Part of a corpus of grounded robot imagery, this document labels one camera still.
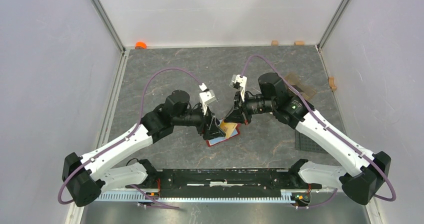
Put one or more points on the orange round cap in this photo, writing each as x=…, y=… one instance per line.
x=140, y=45

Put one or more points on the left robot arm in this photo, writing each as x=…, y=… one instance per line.
x=87, y=176

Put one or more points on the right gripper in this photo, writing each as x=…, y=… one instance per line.
x=238, y=115

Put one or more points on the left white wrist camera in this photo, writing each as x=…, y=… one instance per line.
x=206, y=96

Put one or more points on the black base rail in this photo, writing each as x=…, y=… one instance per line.
x=224, y=183

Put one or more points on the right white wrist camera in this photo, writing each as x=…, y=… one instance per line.
x=239, y=82

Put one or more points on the tiered acrylic card stand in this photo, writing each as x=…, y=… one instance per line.
x=305, y=90

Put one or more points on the gold credit card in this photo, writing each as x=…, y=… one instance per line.
x=228, y=128

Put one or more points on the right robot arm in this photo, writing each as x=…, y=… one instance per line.
x=360, y=172

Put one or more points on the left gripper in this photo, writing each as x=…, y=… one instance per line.
x=212, y=130

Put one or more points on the grey studded baseplate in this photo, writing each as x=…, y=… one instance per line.
x=304, y=143

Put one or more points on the small wooden block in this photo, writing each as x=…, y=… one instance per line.
x=299, y=43
x=274, y=43

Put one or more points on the curved wooden piece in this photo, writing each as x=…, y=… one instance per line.
x=332, y=83

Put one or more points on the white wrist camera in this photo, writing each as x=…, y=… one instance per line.
x=206, y=96
x=239, y=82

